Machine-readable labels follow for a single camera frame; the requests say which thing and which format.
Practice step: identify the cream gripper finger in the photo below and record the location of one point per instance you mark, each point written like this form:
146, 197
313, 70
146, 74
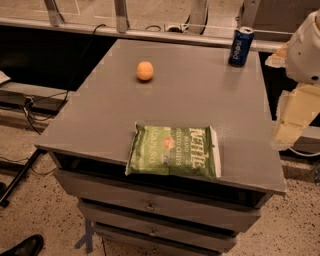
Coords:
278, 59
295, 112

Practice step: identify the orange fruit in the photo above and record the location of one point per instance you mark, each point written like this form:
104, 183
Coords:
144, 71

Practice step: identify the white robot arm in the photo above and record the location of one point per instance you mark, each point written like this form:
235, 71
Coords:
300, 57

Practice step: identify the green jalapeno chip bag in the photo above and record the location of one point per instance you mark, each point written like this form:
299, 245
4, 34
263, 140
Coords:
179, 151

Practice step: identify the blue pepsi can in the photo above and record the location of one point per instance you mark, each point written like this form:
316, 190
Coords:
242, 40

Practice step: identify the white power strip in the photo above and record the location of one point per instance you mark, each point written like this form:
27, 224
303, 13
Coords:
174, 28

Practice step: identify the grey drawer cabinet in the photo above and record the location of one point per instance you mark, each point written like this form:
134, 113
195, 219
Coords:
91, 138

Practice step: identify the black shoe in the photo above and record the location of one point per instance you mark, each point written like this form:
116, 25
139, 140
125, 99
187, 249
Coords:
31, 246

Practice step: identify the black table leg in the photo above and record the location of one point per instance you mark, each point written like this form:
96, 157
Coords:
24, 168

